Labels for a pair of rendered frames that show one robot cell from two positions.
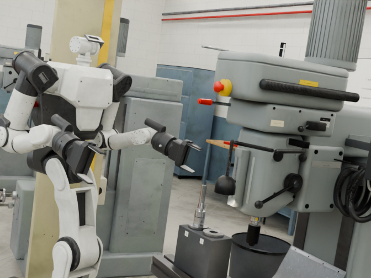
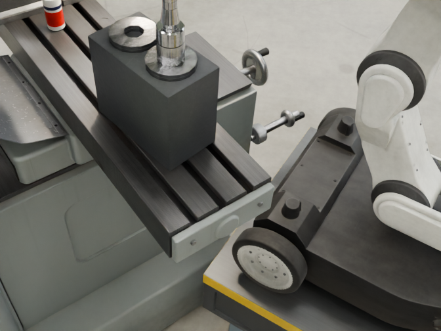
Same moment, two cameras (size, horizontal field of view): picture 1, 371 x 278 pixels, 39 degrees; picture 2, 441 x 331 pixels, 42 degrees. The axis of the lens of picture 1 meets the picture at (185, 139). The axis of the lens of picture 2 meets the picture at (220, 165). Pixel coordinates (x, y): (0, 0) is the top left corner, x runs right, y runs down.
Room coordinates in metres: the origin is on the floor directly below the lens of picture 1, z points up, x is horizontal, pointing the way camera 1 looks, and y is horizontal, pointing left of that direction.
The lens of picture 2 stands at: (3.00, -0.11, 1.77)
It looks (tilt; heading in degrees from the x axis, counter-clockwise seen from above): 49 degrees down; 172
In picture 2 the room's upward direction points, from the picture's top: 4 degrees clockwise
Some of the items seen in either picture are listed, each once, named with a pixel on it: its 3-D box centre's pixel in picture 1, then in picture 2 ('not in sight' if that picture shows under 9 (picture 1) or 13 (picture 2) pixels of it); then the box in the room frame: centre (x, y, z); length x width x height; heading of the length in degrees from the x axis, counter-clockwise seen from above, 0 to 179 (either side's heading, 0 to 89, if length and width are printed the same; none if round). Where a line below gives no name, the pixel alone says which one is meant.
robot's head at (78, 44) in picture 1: (84, 48); not in sight; (2.13, 0.46, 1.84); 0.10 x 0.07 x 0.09; 144
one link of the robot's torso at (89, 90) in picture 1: (69, 96); not in sight; (2.17, 0.50, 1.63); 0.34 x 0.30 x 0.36; 144
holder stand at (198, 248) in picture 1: (202, 250); (154, 87); (2.18, -0.14, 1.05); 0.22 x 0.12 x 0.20; 40
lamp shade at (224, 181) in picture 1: (225, 183); not in sight; (1.78, -0.16, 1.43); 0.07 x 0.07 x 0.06
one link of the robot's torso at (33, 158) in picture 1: (58, 157); not in sight; (2.19, 0.53, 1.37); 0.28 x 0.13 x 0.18; 54
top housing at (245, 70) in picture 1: (280, 81); not in sight; (1.94, -0.32, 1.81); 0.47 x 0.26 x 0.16; 122
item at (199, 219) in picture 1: (199, 218); (170, 44); (2.22, -0.11, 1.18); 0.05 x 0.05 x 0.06
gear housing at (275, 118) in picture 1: (280, 117); not in sight; (1.95, -0.34, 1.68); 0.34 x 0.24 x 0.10; 122
